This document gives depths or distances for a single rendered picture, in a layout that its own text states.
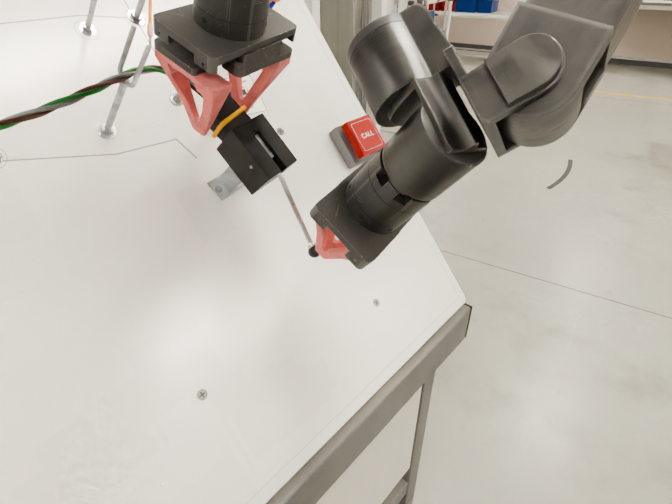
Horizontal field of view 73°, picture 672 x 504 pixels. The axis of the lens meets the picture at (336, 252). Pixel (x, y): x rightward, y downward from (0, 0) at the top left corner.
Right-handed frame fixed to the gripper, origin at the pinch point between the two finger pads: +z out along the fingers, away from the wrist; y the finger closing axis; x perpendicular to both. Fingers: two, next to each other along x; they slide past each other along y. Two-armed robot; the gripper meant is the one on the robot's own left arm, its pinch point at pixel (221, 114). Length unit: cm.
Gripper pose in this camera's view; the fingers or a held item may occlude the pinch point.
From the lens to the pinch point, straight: 46.4
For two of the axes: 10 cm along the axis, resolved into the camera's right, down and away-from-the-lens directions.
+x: 7.8, 6.0, -1.8
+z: -2.7, 5.9, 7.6
